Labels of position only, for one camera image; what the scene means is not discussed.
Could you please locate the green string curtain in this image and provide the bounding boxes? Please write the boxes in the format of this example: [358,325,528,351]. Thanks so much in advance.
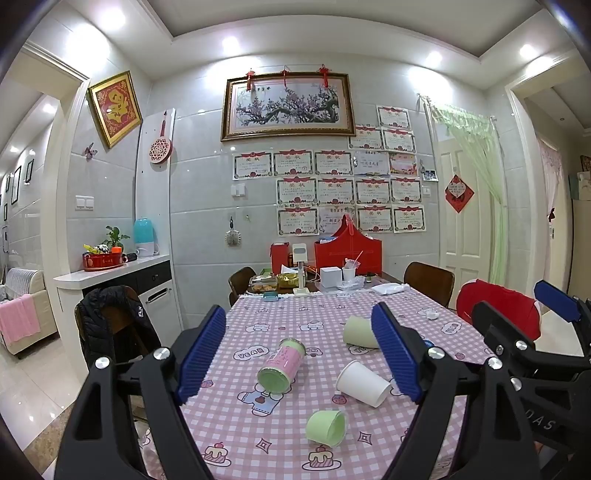
[430,102,503,283]

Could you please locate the white counter cabinet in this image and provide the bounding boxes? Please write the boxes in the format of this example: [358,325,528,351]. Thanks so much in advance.
[52,255,182,333]

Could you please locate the gold framed red picture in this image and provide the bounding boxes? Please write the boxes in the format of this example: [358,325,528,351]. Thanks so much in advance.
[87,70,143,149]

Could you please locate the framed plum blossom picture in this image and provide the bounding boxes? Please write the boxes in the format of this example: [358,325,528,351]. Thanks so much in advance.
[220,73,356,142]

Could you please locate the red chair cover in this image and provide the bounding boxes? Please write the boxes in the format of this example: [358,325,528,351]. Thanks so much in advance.
[455,279,542,341]

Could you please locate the small green potted plant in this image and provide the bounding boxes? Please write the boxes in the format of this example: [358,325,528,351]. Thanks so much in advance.
[104,226,131,252]

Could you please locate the pink towel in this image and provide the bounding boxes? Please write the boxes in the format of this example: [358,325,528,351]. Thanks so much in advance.
[0,294,41,346]

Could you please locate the black jacket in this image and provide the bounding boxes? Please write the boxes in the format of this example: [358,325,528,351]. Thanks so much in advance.
[75,285,163,371]

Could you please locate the blue and white humidifier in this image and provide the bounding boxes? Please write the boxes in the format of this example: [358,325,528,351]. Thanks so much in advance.
[133,217,160,258]

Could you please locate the white square box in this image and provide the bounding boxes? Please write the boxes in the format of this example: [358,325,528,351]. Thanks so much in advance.
[320,267,343,292]

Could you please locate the white paper cup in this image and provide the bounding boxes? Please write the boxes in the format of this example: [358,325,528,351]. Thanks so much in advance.
[335,360,392,409]

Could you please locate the group of award certificates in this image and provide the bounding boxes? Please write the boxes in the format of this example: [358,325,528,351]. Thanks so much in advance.
[232,104,427,236]

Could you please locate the pink and green printed cup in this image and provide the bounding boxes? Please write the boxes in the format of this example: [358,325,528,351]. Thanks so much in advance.
[256,337,307,393]

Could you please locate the red box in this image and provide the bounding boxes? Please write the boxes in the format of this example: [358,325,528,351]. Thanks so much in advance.
[270,242,291,274]

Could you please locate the red gift bag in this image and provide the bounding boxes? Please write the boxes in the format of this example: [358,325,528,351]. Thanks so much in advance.
[314,213,383,276]

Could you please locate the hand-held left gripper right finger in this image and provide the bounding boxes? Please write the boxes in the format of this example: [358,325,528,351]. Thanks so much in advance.
[370,302,539,480]

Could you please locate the tall pale green cup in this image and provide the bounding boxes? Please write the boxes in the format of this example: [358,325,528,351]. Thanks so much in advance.
[342,315,382,350]

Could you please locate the red diamond door decoration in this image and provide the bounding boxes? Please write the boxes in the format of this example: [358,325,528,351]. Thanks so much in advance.
[444,174,471,214]

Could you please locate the white cup with straws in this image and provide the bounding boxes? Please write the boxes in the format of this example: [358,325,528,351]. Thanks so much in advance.
[342,250,364,283]

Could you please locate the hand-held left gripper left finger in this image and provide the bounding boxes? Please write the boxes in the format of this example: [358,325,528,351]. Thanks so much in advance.
[54,304,228,480]

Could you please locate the short pale green cup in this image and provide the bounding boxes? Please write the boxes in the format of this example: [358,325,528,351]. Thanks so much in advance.
[305,409,348,449]

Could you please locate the pink floral curtain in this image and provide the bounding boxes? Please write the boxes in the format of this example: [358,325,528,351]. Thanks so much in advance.
[536,138,565,221]

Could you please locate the clear food container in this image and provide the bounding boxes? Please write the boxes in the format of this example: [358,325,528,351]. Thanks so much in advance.
[248,274,280,296]

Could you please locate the white desk lamp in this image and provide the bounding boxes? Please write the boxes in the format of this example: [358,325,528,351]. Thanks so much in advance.
[289,243,311,297]

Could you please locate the brown wooden chair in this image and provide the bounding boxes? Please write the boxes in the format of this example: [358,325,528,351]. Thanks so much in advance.
[227,266,257,309]
[403,261,456,309]

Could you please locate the white panel door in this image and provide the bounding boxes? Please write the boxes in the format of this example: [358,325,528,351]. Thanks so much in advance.
[436,137,492,297]

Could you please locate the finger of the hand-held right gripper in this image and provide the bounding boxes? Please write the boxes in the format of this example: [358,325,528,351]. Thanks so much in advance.
[534,279,591,325]
[471,300,591,371]

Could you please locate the round red fan ornament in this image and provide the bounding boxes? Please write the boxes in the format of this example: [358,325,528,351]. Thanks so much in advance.
[148,110,174,165]

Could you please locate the pink checked printed tablecloth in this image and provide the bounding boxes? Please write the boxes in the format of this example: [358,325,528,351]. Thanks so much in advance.
[178,290,498,480]

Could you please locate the red tray with plant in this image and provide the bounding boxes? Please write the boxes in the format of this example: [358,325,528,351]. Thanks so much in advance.
[82,251,128,272]

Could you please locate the beige sofa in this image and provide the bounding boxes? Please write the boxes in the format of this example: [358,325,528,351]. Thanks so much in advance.
[0,267,59,361]

